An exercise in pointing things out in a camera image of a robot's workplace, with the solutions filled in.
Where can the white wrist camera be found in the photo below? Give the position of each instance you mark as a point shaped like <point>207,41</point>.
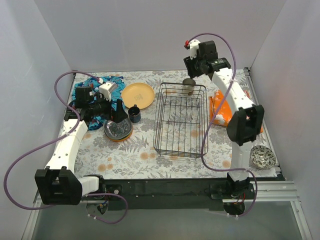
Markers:
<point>192,46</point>
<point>106,88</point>

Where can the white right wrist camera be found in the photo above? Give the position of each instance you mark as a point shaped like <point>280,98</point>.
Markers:
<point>192,46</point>

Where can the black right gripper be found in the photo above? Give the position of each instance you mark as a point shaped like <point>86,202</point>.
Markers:
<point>189,67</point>

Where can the beige brown ceramic cup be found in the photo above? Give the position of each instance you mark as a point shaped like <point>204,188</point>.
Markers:
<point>188,86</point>

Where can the black wire dish rack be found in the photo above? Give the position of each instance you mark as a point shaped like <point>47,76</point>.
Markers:
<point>181,121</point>

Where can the orange white folded cloth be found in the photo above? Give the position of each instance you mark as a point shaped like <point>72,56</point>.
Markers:
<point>224,115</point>

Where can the aluminium frame rail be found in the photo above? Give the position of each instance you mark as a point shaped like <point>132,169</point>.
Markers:
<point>277,191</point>

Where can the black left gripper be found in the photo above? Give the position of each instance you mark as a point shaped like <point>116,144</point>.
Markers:
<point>114,111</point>

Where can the dark blue mug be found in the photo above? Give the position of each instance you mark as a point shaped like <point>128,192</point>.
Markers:
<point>134,114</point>

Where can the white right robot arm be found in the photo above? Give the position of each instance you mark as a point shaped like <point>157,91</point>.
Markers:
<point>246,117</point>

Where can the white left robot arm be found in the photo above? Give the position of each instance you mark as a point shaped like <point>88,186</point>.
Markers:
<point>57,183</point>

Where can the yellow round plate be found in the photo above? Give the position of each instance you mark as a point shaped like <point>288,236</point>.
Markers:
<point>140,94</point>

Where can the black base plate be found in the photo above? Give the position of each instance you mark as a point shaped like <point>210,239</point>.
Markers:
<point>175,193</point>

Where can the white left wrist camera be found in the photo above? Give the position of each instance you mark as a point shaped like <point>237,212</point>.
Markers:
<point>106,88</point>

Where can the pink patterned bowl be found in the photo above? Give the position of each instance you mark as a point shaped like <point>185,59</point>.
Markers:
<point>262,157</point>

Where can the floral patterned table mat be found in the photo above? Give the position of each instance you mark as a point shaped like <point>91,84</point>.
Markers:
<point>135,157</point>

